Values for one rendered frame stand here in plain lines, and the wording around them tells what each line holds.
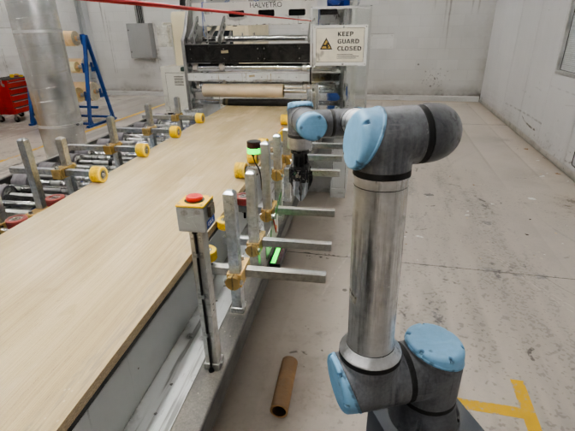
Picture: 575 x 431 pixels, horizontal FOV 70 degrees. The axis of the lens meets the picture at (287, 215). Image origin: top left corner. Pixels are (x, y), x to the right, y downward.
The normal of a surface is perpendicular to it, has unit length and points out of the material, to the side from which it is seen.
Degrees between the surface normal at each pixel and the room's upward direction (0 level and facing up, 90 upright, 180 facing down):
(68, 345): 0
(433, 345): 5
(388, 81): 90
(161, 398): 0
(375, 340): 88
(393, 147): 88
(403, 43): 90
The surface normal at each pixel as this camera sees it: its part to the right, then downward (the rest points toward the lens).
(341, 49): -0.17, 0.41
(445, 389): 0.22, 0.40
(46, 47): 0.69, 0.29
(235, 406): -0.02, -0.91
